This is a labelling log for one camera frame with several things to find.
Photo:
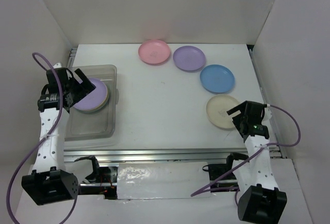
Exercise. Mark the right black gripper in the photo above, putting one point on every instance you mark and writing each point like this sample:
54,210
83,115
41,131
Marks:
242,107

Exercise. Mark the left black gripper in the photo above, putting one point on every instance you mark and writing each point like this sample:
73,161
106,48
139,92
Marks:
85,87

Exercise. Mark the purple plate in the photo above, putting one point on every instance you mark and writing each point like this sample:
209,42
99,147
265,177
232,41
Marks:
98,84
189,58

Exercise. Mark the cream plastic plate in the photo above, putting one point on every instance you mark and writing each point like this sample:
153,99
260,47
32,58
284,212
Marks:
217,108

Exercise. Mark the yellow bear plastic plate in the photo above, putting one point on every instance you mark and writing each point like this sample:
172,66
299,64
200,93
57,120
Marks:
96,100

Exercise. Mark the blue plastic plate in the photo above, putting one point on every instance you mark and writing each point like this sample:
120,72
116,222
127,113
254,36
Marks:
217,79

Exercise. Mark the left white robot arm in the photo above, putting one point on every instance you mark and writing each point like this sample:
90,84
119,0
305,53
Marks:
50,180

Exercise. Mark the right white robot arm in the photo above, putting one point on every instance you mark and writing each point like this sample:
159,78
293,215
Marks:
261,201

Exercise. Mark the clear plastic bin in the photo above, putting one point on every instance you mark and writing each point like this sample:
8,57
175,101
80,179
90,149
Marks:
101,123

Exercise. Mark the pink plastic plate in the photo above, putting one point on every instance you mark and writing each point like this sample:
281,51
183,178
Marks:
154,52

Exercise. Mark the white foil-edged board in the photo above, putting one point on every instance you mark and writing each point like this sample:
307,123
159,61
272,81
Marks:
146,181

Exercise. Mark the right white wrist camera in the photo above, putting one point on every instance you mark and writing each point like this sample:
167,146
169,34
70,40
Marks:
267,114

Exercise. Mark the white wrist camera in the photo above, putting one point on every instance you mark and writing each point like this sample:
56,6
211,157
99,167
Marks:
267,114
57,65

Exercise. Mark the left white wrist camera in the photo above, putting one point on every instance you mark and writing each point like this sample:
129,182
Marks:
57,65

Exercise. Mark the aluminium right side rail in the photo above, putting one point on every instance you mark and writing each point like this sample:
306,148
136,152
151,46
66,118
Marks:
263,89

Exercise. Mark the aluminium rail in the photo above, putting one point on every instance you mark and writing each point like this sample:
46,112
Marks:
263,89
107,157

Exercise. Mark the aluminium front rail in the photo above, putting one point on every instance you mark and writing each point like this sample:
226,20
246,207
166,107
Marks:
107,157

